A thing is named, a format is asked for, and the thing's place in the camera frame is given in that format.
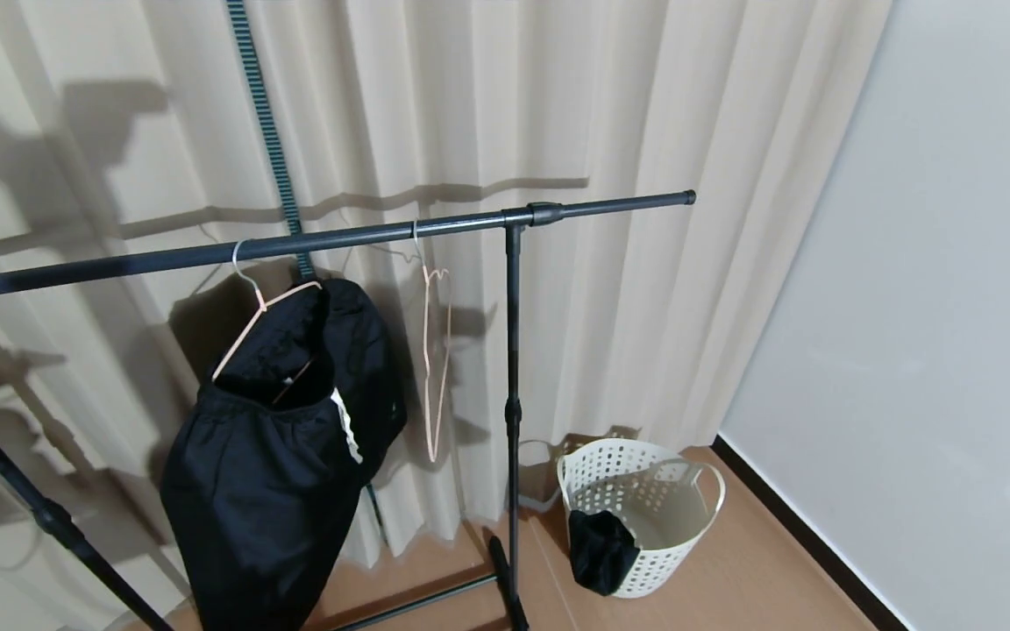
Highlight white curtain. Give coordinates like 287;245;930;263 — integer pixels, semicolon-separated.
0;0;892;606

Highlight black shorts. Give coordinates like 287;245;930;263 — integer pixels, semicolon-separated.
160;279;409;631

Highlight black clothes rack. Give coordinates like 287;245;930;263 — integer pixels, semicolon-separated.
0;188;697;631

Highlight black garment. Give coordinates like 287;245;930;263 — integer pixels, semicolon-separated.
568;508;642;597

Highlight white laundry basket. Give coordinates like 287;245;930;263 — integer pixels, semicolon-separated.
556;438;727;599

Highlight pink clothes hanger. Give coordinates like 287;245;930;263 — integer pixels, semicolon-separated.
211;238;324;406
409;219;453;464

